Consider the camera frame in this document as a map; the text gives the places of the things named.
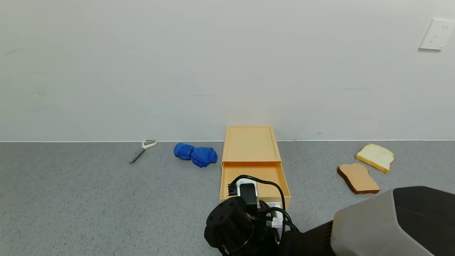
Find yellow drawer with white handle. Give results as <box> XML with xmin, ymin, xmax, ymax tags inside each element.
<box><xmin>219</xmin><ymin>161</ymin><xmax>291</xmax><ymax>229</ymax></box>

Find yellow drawer cabinet case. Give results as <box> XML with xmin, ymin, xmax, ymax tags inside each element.
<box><xmin>221</xmin><ymin>125</ymin><xmax>282</xmax><ymax>165</ymax></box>

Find blue crumpled cloth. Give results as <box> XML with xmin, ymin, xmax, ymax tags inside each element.
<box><xmin>173</xmin><ymin>143</ymin><xmax>218</xmax><ymax>168</ymax></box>

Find grey and white peeler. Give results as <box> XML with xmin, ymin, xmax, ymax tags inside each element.
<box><xmin>128</xmin><ymin>140</ymin><xmax>157</xmax><ymax>164</ymax></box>

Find brown toast slice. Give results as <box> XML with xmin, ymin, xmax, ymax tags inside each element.
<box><xmin>337</xmin><ymin>163</ymin><xmax>381</xmax><ymax>194</ymax></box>

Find white bread slice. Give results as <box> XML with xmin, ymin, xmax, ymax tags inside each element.
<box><xmin>355</xmin><ymin>143</ymin><xmax>395</xmax><ymax>174</ymax></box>

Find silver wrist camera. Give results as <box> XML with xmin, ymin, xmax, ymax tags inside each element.
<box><xmin>227</xmin><ymin>179</ymin><xmax>259</xmax><ymax>213</ymax></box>

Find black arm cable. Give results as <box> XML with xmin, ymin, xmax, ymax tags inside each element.
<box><xmin>263</xmin><ymin>206</ymin><xmax>300</xmax><ymax>232</ymax></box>

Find white wall socket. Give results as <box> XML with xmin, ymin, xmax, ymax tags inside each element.
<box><xmin>418</xmin><ymin>18</ymin><xmax>455</xmax><ymax>51</ymax></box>

